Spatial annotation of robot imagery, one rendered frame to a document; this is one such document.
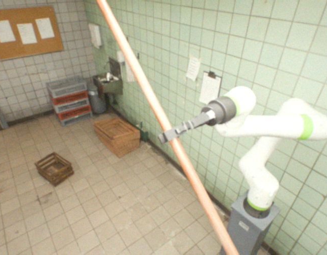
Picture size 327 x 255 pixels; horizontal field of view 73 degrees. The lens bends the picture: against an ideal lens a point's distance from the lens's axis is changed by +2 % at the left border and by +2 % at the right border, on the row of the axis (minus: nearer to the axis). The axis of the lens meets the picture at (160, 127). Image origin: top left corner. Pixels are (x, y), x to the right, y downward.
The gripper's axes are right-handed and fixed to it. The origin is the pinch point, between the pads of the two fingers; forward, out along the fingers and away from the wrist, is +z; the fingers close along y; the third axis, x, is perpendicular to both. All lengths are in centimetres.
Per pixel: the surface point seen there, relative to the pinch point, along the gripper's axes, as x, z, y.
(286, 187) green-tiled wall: -80, -122, 70
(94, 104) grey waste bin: 127, -100, 362
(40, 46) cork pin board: 241, -45, 321
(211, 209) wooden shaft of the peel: -24.2, 1.1, -2.6
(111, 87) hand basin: 120, -111, 275
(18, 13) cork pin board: 278, -29, 284
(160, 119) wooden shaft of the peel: 5.4, 1.5, -0.6
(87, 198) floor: -21, -2, 250
